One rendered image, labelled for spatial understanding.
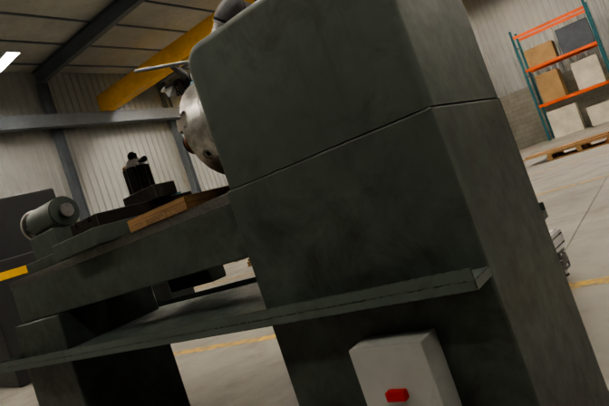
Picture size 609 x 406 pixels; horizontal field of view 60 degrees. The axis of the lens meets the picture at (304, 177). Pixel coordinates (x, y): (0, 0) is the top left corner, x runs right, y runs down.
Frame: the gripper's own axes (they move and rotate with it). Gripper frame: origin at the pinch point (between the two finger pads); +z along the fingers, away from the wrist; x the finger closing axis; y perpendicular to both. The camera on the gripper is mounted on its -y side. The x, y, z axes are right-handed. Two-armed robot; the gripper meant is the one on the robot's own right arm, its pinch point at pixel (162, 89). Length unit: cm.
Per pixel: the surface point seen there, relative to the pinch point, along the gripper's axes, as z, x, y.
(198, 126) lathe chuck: -76, -110, 37
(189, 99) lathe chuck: -75, -107, 28
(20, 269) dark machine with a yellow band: 332, 145, 67
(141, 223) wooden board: -41, -106, 56
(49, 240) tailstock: 33, -75, 50
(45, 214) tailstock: 31, -73, 40
